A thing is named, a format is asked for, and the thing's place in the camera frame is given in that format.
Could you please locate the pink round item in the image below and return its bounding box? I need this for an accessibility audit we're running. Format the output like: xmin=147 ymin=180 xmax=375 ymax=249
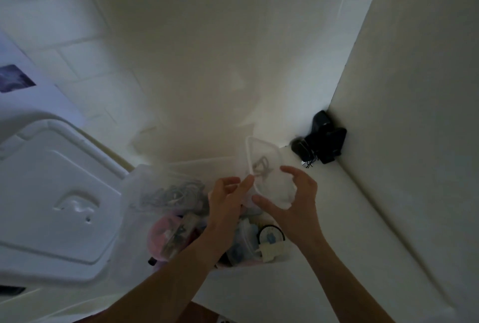
xmin=147 ymin=214 xmax=189 ymax=264

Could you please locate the bundle of grey cables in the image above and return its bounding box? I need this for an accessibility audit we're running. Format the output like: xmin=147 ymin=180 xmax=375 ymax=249
xmin=139 ymin=181 xmax=207 ymax=212

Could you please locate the black device with cable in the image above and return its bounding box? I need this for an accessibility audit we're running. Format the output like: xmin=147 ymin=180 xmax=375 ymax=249
xmin=291 ymin=110 xmax=347 ymax=168

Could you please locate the clear plastic bag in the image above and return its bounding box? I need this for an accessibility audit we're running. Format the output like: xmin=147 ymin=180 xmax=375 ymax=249
xmin=227 ymin=220 xmax=260 ymax=265

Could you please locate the person's right hand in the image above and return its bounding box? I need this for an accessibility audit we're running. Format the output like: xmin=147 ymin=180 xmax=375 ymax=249
xmin=252 ymin=166 xmax=325 ymax=251

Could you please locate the grey coiled cable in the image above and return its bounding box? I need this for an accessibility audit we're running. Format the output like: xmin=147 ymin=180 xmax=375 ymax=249
xmin=250 ymin=157 xmax=273 ymax=178

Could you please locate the white poster with purple photo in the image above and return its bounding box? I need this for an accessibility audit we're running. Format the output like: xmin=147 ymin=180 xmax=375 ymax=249
xmin=0 ymin=31 xmax=87 ymax=122

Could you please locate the person's left hand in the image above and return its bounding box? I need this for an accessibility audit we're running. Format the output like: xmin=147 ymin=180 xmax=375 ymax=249
xmin=204 ymin=176 xmax=256 ymax=248

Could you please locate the small clear plastic container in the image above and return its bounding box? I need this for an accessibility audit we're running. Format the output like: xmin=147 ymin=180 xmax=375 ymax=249
xmin=245 ymin=136 xmax=297 ymax=210

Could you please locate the large clear storage bin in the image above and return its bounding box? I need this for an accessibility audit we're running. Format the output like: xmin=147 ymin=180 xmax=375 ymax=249
xmin=120 ymin=158 xmax=293 ymax=272

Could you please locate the white plastic bin lid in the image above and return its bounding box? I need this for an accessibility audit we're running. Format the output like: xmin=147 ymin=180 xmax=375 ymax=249
xmin=0 ymin=119 xmax=130 ymax=283

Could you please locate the person's right forearm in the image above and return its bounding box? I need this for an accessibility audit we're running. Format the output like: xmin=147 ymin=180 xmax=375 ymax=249
xmin=299 ymin=235 xmax=396 ymax=323

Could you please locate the white plug adapter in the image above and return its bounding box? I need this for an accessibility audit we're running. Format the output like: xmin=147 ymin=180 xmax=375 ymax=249
xmin=260 ymin=242 xmax=289 ymax=263

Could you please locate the person's left forearm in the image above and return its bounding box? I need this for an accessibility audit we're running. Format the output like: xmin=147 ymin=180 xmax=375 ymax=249
xmin=73 ymin=226 xmax=233 ymax=323

